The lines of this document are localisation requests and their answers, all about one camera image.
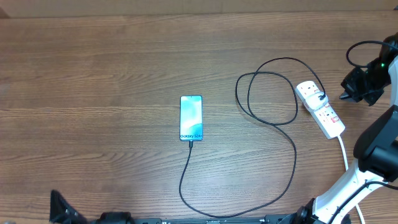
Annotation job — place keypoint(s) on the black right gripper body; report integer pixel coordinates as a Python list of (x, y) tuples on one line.
[(368, 84)]

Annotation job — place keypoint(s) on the blue Galaxy smartphone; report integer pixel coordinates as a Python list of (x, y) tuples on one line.
[(191, 118)]

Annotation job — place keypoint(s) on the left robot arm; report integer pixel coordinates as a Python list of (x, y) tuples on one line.
[(116, 216)]

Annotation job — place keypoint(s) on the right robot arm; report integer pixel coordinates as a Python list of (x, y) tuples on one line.
[(375, 152)]

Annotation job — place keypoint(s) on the white USB charger plug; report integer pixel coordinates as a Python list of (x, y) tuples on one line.
[(316, 101)]

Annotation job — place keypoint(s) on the white power strip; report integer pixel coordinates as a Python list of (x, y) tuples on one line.
[(327, 119)]

